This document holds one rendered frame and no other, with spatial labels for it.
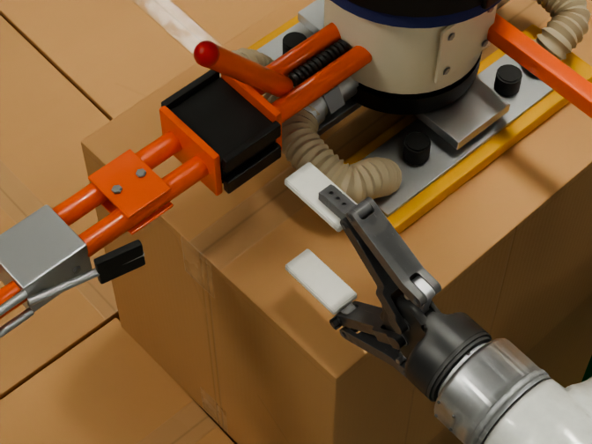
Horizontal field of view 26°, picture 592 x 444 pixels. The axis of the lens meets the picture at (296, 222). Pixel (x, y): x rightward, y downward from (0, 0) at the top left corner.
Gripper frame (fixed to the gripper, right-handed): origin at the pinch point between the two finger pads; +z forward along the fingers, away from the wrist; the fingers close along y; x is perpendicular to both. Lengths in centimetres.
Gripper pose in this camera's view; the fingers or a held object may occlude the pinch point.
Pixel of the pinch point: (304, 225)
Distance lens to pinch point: 116.8
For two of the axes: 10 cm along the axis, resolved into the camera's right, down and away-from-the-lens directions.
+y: 0.0, 5.7, 8.2
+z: -6.7, -6.1, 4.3
